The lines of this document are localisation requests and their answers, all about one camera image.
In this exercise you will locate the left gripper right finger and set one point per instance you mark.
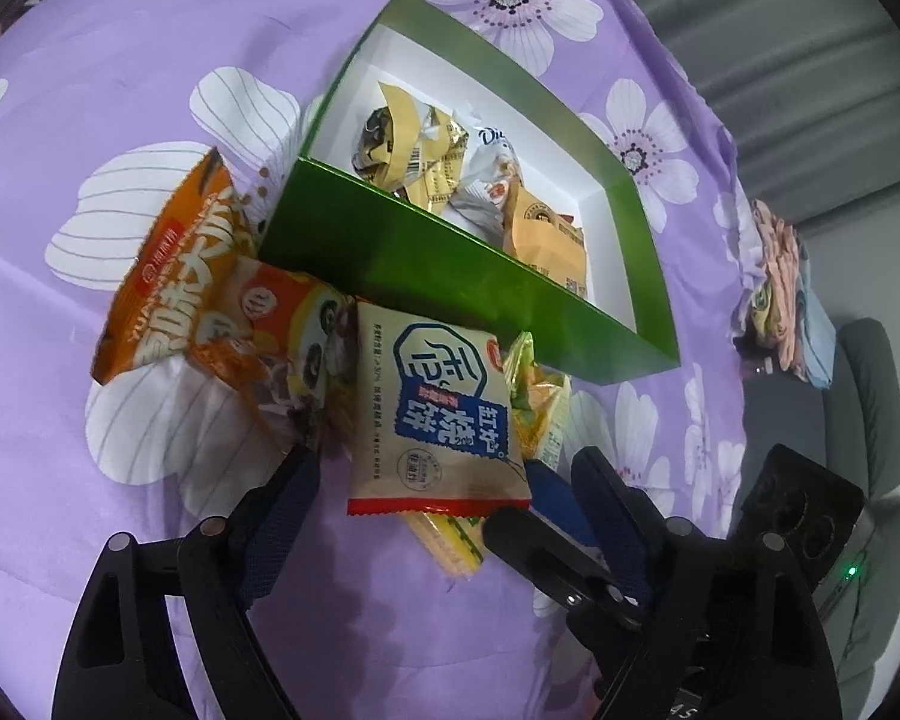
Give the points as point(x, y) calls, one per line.
point(624, 521)

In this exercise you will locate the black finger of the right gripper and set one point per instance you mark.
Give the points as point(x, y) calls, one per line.
point(552, 546)

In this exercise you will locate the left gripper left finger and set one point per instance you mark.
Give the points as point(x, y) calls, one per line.
point(272, 516)

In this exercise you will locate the orange yellow snack packet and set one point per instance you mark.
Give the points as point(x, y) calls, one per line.
point(538, 237)

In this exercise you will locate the white blue snack packet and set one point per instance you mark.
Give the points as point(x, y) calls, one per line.
point(490, 171)

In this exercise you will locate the cracker packet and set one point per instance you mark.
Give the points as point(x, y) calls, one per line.
point(455, 543)

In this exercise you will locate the green white snack packet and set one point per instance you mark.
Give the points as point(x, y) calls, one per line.
point(539, 400)

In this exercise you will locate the cream red-edged snack packet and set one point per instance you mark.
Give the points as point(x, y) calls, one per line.
point(433, 430)

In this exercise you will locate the orange panda snack packet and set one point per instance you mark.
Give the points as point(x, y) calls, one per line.
point(279, 339)

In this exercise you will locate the grey sofa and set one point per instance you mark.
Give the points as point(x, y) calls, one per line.
point(823, 467)

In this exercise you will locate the orange melon seed packet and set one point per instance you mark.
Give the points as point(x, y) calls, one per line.
point(191, 248)

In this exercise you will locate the pink patterned cloth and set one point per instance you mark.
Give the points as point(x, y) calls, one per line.
point(785, 327)

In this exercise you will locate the green cardboard box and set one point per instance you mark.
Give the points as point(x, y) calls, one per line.
point(335, 226)

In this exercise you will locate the gold foil snack packet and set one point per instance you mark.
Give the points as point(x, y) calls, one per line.
point(411, 149)

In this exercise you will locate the purple floral tablecloth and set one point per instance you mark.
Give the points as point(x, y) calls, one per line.
point(105, 105)

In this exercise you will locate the grey curtain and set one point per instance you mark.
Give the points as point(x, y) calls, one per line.
point(809, 89)

